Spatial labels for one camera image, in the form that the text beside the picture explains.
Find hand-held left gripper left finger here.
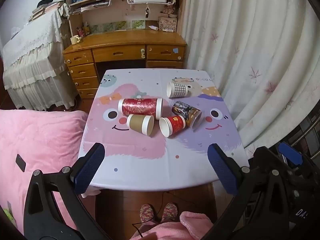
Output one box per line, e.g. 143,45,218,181
24,143,110,240

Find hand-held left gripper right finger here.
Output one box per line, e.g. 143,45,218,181
207,143,297,240

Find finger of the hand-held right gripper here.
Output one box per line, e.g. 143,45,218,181
252,146,284,174
278,142,313,178

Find brown paper cup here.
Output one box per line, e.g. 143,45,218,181
126,114,155,137

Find red paper cup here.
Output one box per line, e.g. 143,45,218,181
159,116,186,138

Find dark printed paper cup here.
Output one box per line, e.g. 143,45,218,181
171,101,202,132

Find tall red cup white rims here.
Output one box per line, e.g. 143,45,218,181
118,98,163,120

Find checked paper cup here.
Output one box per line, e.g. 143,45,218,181
166,82,188,98

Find pink fluffy blanket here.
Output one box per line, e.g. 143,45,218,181
0,109,97,233

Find cartoon printed tablecloth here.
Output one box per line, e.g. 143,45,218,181
78,69,250,196

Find patterned knit slipper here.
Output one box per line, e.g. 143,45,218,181
161,203,179,222
140,203,156,223

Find small black flat device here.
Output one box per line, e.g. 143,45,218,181
15,154,27,173

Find person's pink fleece clothing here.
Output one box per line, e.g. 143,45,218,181
130,211,216,240

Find white leaf-print curtain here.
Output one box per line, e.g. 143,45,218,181
180,0,320,157

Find lace-covered piano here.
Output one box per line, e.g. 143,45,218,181
2,7,81,112

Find wooden desk with drawers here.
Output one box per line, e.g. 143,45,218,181
62,29,188,99

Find wooden bookshelf hutch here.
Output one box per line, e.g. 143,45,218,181
65,0,188,38

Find printed storage box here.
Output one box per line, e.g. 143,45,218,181
158,16,178,32

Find stack of books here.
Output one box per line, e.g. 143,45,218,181
28,1,66,22

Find metal rail frame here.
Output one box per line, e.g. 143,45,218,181
282,110,320,160

